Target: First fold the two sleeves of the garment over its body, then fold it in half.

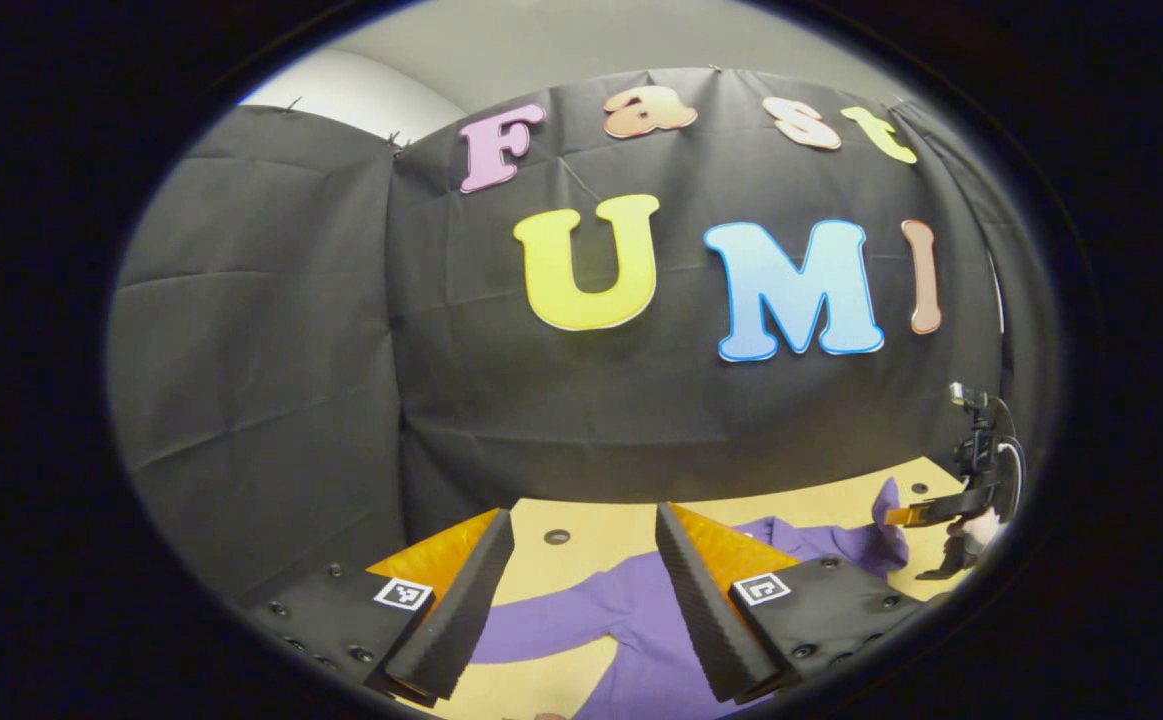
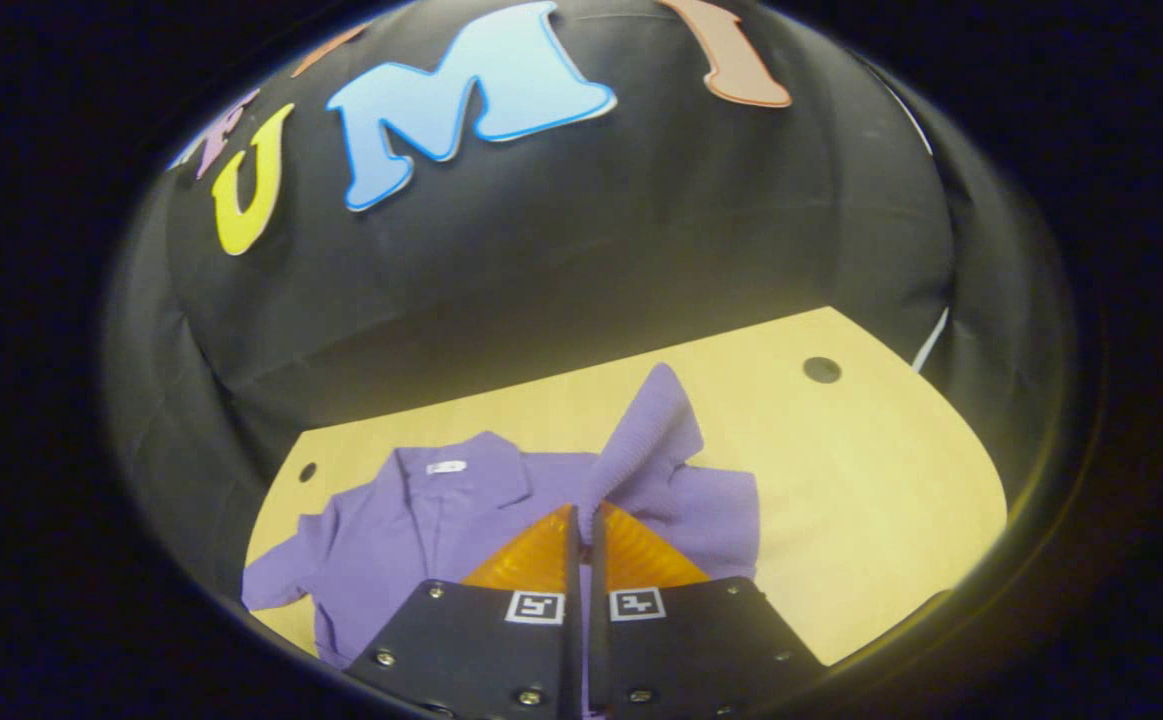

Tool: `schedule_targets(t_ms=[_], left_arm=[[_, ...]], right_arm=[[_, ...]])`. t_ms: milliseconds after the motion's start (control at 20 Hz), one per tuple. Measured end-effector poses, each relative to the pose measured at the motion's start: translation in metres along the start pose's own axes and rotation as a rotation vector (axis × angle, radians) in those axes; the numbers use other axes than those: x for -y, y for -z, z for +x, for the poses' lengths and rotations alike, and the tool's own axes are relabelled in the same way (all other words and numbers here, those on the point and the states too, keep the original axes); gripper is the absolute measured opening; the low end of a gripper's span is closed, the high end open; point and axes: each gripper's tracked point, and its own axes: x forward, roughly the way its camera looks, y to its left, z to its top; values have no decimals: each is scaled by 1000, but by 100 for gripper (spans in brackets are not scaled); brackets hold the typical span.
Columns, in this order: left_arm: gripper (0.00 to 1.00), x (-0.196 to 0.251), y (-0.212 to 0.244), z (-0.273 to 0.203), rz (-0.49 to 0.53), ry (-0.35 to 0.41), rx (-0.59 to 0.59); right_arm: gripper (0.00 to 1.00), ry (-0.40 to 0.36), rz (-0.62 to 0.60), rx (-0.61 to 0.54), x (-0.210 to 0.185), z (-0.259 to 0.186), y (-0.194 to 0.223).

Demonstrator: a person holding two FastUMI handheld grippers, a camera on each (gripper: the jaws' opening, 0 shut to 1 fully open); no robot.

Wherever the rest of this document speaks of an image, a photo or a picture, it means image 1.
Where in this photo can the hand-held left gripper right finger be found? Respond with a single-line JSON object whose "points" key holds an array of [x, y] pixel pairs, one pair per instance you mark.
{"points": [[706, 620]]}

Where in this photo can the purple knit cardigan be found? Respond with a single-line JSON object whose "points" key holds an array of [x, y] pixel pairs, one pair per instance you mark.
{"points": [[641, 610]]}

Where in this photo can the black backdrop cloth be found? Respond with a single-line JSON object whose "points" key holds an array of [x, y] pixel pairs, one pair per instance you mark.
{"points": [[341, 350]]}

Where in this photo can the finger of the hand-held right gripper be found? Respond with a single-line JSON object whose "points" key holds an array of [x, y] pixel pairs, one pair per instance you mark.
{"points": [[931, 512], [951, 565]]}

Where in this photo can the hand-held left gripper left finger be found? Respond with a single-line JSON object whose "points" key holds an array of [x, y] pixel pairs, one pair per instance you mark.
{"points": [[461, 620]]}

